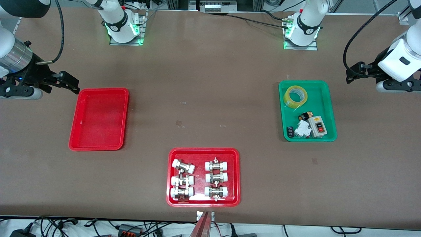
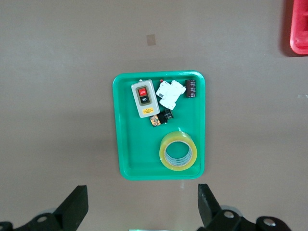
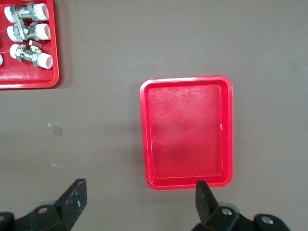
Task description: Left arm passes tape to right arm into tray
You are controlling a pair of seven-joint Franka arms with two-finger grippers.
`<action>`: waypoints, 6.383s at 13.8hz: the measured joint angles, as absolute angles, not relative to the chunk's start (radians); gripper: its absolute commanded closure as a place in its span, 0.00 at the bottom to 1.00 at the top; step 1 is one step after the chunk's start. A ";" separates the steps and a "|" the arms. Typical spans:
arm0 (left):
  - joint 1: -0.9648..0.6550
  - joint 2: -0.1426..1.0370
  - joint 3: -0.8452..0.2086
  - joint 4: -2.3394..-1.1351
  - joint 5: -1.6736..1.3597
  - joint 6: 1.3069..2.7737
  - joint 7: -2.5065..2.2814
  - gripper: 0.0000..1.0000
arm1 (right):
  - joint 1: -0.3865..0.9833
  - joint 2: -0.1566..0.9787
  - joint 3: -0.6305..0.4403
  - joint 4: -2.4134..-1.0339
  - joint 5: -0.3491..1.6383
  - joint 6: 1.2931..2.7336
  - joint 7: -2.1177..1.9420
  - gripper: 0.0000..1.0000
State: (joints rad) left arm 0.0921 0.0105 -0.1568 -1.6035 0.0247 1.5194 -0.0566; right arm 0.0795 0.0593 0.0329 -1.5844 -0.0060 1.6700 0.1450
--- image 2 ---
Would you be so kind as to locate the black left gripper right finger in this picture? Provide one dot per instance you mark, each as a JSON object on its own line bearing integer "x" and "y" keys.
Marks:
{"x": 208, "y": 207}

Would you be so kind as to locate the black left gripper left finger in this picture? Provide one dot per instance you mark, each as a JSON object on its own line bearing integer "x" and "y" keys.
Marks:
{"x": 72, "y": 209}

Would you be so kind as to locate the yellowish clear tape roll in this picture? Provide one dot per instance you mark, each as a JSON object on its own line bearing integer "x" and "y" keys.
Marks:
{"x": 178, "y": 137}

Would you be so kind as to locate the green plastic tray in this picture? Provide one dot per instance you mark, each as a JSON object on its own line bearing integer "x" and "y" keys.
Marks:
{"x": 134, "y": 149}

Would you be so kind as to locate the clear tape strip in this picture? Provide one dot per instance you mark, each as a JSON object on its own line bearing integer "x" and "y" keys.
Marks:
{"x": 303, "y": 96}

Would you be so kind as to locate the red tray holding valves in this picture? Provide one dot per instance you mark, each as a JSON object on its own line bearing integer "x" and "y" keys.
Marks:
{"x": 299, "y": 29}

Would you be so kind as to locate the black orange small transformer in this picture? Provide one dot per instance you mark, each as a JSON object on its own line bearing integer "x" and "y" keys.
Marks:
{"x": 164, "y": 116}

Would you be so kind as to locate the white circuit breaker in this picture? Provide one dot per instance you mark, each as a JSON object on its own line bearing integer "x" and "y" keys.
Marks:
{"x": 169, "y": 95}

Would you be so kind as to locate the dark cylindrical capacitor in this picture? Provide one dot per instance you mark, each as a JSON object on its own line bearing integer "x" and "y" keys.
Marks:
{"x": 191, "y": 88}

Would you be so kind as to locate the brown paper patch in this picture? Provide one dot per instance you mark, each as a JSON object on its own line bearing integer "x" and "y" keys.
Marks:
{"x": 151, "y": 40}

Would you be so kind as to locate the grey on-off switch box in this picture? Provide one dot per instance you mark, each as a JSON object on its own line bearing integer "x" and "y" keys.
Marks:
{"x": 151, "y": 108}

